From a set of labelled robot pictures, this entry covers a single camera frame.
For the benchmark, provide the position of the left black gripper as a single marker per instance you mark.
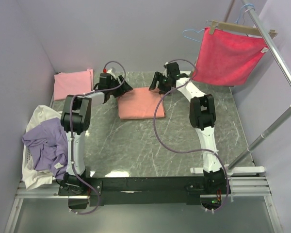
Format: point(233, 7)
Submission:
point(121, 89)

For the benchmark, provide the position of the lavender purple t shirt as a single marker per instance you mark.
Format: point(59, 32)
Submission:
point(48, 146)

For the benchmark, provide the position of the black base beam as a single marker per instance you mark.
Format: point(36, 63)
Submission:
point(112, 198)

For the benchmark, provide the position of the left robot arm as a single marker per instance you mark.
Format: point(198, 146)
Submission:
point(76, 119)

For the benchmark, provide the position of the wooden clip hanger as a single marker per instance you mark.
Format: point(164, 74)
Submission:
point(236, 28)

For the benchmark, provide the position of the white laundry basket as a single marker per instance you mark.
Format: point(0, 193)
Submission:
point(45, 142)

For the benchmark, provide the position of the blue wire hanger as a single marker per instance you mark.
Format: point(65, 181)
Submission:
point(242, 12)

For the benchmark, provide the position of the red microfiber towel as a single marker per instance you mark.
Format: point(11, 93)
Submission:
point(227, 59)

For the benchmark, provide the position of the folded pink t shirt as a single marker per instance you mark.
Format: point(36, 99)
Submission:
point(72, 83)

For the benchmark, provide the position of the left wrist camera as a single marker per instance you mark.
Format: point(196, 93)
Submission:
point(110, 71)

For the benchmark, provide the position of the metal clothes rack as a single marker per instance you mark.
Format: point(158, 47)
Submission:
point(264, 97)

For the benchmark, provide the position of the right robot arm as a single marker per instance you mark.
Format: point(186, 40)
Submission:
point(202, 117)

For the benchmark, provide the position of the aluminium rail frame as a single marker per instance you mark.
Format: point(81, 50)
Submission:
point(240, 187)

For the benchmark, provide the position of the white t shirt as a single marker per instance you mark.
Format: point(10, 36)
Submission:
point(32, 178)

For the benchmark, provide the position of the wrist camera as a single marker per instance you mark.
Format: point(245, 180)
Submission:
point(110, 71)
point(166, 69)

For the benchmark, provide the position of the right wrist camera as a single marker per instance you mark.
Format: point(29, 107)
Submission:
point(166, 69)

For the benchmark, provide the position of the salmon orange t shirt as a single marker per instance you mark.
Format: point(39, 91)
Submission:
point(140, 103)

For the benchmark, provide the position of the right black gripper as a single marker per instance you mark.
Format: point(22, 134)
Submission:
point(159, 77)

